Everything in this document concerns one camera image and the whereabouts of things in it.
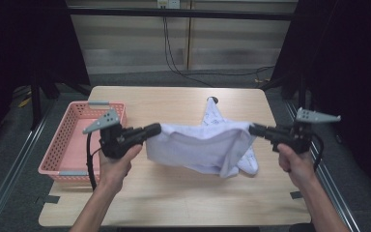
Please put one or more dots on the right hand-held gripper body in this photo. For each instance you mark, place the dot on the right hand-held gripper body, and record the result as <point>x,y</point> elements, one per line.
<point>298,138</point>

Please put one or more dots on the black horizontal bar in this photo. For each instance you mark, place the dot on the black horizontal bar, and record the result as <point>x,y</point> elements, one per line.
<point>206,14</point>

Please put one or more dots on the white wall socket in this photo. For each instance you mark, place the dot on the white wall socket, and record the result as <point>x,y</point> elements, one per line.
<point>169,4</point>

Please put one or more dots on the black curtain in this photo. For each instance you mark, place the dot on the black curtain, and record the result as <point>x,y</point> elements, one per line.
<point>19,48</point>
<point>351,64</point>

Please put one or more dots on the dark round table grommet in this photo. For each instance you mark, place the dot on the dark round table grommet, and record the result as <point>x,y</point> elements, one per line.
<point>216,100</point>

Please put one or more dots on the metal floor rail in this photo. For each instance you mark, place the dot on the metal floor rail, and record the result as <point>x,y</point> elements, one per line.
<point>335,193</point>
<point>16,161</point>

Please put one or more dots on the black metal stand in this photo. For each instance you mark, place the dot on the black metal stand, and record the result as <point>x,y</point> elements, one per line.
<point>36,106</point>

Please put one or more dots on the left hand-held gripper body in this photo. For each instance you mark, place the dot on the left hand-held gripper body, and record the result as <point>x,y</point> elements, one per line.
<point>111,141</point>

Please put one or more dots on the person's left hand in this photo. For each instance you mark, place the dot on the person's left hand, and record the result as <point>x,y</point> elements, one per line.
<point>116,170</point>

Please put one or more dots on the yellow floor object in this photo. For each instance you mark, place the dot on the yellow floor object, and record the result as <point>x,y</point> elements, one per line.
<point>24,102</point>

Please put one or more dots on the pale lilac printed shirt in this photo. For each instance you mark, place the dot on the pale lilac printed shirt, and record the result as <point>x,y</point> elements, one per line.
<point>199,148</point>

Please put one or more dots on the pink plastic basket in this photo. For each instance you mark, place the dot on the pink plastic basket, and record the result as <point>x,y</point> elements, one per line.
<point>74,141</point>

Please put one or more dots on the person's right hand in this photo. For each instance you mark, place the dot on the person's right hand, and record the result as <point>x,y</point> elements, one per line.
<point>298,166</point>

